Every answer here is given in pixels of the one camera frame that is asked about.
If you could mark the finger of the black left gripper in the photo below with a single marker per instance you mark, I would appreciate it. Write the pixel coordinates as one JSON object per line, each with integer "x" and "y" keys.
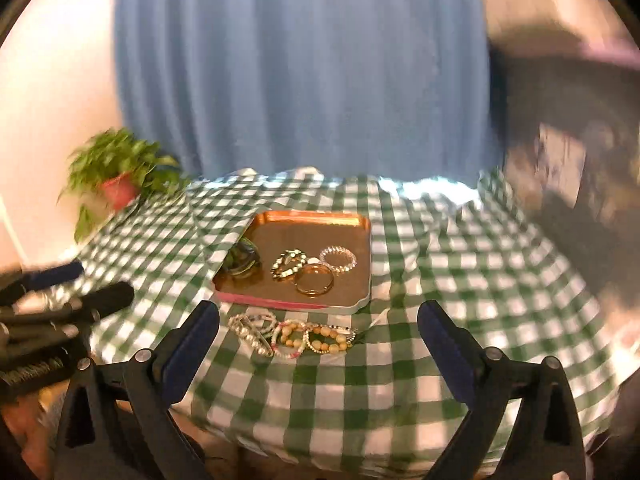
{"x": 91, "y": 308}

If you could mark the black green smartwatch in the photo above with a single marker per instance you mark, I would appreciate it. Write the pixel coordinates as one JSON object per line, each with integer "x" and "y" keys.
{"x": 242, "y": 260}

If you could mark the green potted plant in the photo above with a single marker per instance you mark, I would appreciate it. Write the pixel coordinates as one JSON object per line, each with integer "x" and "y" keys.
{"x": 114, "y": 168}

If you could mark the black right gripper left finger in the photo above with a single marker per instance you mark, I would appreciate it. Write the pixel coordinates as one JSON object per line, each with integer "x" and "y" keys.
{"x": 115, "y": 421}

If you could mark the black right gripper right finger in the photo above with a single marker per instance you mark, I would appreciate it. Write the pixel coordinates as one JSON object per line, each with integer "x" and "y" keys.
{"x": 546, "y": 439}

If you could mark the copper metal tray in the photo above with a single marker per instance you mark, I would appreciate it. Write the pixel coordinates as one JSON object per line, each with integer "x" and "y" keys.
{"x": 312, "y": 261}

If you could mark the dark cabinet with clutter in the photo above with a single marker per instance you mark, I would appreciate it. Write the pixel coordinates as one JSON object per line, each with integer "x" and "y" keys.
{"x": 571, "y": 122}

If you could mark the blue curtain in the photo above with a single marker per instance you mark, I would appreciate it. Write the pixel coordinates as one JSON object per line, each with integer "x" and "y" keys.
{"x": 392, "y": 88}

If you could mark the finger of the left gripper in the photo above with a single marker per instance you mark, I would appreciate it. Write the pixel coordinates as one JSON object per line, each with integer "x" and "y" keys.
{"x": 36, "y": 281}

